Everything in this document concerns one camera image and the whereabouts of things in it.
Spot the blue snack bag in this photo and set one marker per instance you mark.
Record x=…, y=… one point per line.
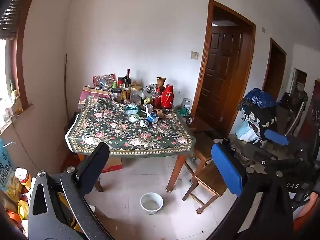
x=6, y=165

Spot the dark wine bottle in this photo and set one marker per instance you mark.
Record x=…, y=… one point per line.
x=128, y=76

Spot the window blinds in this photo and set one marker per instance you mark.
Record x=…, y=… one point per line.
x=10, y=17

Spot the brown wooden door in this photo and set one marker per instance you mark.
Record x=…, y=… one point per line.
x=220, y=80

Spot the light blue plastic bag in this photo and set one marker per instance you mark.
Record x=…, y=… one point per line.
x=246, y=132

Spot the beige light switch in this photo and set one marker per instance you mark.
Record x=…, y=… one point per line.
x=194, y=55

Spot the red thermos flask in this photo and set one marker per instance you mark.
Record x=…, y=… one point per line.
x=167, y=97

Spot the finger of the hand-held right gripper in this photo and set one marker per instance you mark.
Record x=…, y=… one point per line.
x=276, y=137
x=257, y=152

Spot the clear liquor bottle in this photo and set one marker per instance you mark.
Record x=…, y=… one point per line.
x=125, y=88

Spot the small glass jar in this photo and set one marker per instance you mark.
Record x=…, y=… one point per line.
x=127, y=102

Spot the green plastic bag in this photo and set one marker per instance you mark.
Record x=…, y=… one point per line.
x=183, y=111

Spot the pile of clothes and bags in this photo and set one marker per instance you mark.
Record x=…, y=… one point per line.
x=262, y=117

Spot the narrow wooden door frame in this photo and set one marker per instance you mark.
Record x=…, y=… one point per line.
x=283, y=75

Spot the red black tin canister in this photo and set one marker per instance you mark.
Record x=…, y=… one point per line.
x=120, y=81

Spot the clear jar gold lid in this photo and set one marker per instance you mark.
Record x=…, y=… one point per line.
x=136, y=95

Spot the white capped red bottle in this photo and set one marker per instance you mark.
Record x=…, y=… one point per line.
x=22, y=177

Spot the blue white paper cup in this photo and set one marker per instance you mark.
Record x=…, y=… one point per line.
x=152, y=118

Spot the small white blue packet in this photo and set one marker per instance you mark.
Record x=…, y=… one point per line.
x=143, y=123

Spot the maroon paper gift bag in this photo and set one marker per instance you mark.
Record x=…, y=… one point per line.
x=93, y=95

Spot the red sauce bottle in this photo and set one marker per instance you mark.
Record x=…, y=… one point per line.
x=157, y=100

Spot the clear plastic container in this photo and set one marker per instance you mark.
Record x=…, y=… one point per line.
x=133, y=118

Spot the white plastic basin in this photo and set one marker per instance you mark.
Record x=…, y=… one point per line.
x=143, y=205

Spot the glass storage jar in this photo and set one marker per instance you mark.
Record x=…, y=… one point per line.
x=186, y=104

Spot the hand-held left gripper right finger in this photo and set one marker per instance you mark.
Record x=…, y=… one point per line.
x=226, y=170

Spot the yellow oil bottle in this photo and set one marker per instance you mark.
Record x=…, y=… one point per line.
x=16, y=100

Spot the green plastic wrapper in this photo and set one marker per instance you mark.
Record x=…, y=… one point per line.
x=131, y=108

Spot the dark red door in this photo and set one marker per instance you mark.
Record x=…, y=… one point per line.
x=312, y=120

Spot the brown clay vase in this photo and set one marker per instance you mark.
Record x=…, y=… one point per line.
x=161, y=82

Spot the red snack bag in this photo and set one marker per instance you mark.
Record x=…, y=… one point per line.
x=103, y=81

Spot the metal hand-crank machine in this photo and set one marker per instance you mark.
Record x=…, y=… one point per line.
x=150, y=87

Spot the green plastic bottle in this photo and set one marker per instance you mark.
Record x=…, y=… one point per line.
x=114, y=84

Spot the wooden table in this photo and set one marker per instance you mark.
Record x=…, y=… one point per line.
x=176, y=172

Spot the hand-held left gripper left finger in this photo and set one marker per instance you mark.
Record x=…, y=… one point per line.
x=93, y=170

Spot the white cylindrical tube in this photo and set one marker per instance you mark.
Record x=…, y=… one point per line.
x=149, y=108

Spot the wooden chair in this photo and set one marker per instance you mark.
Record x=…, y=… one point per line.
x=210, y=180
x=202, y=145

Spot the clear jar black lid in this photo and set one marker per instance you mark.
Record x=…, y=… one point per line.
x=116, y=95

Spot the dark round tin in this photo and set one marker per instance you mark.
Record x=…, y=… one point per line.
x=188, y=120

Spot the yellow green custard apple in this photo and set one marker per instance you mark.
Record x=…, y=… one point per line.
x=148, y=101

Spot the cardboard box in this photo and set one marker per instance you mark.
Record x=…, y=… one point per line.
x=113, y=165

